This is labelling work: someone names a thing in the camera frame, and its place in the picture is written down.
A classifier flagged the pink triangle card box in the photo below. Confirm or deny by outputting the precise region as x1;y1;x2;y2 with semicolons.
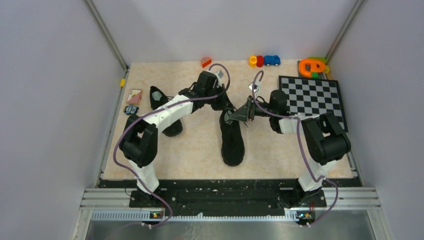
126;89;143;105

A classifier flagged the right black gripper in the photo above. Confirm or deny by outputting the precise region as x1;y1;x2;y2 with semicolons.
230;95;276;122

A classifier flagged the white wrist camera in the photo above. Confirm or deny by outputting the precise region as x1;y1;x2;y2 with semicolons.
213;70;225;86
248;81;262;95

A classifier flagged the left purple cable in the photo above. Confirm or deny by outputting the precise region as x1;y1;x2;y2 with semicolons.
112;63;231;229

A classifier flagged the purple cable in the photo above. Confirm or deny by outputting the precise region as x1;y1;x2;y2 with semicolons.
112;63;231;229
251;70;339;228

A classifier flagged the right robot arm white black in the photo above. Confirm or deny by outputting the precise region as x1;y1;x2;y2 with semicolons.
229;89;351;206

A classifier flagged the orange ring toy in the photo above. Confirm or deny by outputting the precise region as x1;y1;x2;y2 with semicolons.
297;58;329;79

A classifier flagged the blue toy car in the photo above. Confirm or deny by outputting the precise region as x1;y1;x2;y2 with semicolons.
263;55;281;67

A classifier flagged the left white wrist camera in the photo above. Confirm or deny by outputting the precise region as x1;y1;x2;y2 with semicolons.
213;70;225;86

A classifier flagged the small blue black toy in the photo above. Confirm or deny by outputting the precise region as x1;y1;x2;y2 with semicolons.
123;104;139;116

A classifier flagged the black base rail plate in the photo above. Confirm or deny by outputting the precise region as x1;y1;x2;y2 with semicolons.
97;178;364;220

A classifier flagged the orange toy brick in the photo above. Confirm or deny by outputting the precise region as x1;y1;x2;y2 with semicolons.
200;57;212;68

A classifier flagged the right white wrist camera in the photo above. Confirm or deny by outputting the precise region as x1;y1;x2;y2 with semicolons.
248;81;262;95

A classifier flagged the yellow toy cylinder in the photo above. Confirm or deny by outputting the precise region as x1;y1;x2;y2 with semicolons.
248;55;258;68

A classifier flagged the red toy cylinder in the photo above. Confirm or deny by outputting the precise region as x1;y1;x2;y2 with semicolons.
256;55;264;68

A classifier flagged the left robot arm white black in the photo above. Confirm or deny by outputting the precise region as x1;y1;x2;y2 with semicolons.
113;70;229;207

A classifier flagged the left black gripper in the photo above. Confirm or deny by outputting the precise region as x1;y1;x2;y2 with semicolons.
204;83;234;111

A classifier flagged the black shoe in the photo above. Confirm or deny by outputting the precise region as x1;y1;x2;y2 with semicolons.
149;86;183;137
219;109;245;167

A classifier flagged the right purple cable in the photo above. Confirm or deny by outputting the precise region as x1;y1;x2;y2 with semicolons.
251;70;339;228

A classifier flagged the black white checkerboard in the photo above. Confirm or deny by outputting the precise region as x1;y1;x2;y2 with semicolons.
278;75;349;132

